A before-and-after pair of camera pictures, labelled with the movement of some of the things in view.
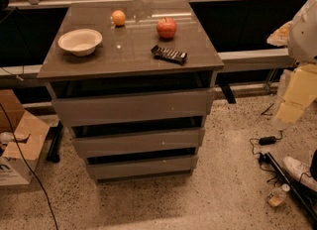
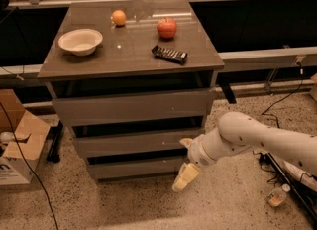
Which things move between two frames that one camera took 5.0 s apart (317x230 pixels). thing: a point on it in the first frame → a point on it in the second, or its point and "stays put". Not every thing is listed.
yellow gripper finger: [280, 37] → [186, 141]
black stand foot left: [54, 136] stays put
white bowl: [80, 42] stays put
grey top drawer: [133, 107] stays put
